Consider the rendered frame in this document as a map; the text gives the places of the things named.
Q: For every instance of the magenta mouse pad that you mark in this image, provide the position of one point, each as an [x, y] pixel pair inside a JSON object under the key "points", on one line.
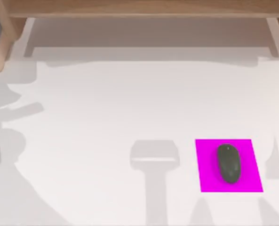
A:
{"points": [[206, 164]]}

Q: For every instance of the wooden box cabinet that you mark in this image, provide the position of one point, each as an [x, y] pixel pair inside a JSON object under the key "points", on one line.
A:
{"points": [[0, 35]]}

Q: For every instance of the wooden shelf unit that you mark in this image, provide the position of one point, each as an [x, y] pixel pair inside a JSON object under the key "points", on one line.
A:
{"points": [[148, 14]]}

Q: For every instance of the black computer mouse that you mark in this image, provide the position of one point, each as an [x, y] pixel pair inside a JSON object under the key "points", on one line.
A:
{"points": [[229, 164]]}

